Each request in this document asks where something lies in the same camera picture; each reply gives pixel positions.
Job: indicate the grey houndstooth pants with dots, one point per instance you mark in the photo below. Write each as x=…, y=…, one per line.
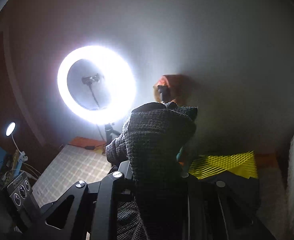
x=156, y=142

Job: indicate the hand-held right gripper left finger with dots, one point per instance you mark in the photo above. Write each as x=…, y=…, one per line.
x=123, y=172

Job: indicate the black pants with yellow pattern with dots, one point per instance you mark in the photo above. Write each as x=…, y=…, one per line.
x=224, y=165

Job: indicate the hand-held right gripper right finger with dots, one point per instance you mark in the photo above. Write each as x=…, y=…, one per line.
x=199, y=192

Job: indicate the white clip desk lamp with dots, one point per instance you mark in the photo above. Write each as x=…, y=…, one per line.
x=11, y=128

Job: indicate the black tripod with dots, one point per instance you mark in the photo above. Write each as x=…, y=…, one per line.
x=109, y=132

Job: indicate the black phone holder clamp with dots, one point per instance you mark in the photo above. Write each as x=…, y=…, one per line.
x=92, y=79

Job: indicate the checked bed sheet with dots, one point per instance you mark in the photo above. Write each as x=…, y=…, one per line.
x=69, y=170

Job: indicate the folded silver light stand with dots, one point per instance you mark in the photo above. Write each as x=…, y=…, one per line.
x=163, y=93

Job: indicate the teal cloth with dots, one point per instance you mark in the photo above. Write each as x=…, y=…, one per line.
x=179, y=155

